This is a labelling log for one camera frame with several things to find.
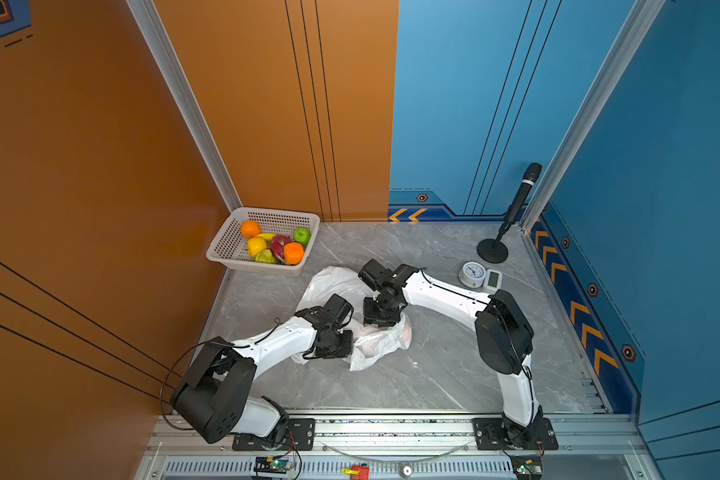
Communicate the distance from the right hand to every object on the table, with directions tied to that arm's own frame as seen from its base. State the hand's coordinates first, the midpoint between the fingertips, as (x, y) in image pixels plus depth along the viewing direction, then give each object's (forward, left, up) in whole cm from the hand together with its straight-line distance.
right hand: (365, 324), depth 86 cm
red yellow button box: (-34, +1, -4) cm, 35 cm away
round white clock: (+19, -36, -2) cm, 41 cm away
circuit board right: (-33, -39, -9) cm, 52 cm away
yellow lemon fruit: (+30, +39, +2) cm, 49 cm away
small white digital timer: (+18, -43, -3) cm, 47 cm away
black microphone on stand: (+33, -48, -6) cm, 58 cm away
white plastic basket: (+32, +50, 0) cm, 59 cm away
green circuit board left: (-33, +19, -6) cm, 38 cm away
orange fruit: (+39, +44, +1) cm, 59 cm away
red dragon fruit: (+29, +31, +4) cm, 42 cm away
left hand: (-5, +5, -5) cm, 8 cm away
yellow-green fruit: (+25, +35, +1) cm, 43 cm away
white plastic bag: (-6, -1, +2) cm, 6 cm away
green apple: (+35, +24, +1) cm, 42 cm away
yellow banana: (+37, +38, -1) cm, 53 cm away
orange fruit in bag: (-4, -11, +1) cm, 12 cm away
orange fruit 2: (+24, +24, +5) cm, 34 cm away
